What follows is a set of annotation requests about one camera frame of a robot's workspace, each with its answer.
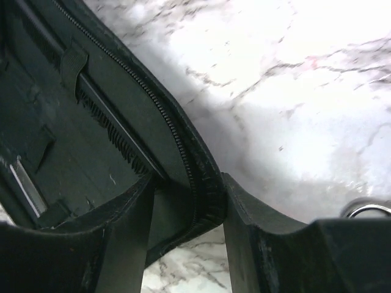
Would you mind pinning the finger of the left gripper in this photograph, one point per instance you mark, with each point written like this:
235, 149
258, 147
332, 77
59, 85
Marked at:
28, 188

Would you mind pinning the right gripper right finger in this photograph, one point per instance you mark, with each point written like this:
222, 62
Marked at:
271, 252

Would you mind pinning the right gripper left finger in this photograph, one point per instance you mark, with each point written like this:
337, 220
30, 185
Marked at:
103, 250

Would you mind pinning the black hair comb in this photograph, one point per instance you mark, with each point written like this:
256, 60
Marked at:
70, 61

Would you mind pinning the black zip tool case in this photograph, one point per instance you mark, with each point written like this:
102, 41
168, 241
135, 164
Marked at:
82, 120

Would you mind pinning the silver scissors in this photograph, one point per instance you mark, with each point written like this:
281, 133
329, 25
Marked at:
366, 207

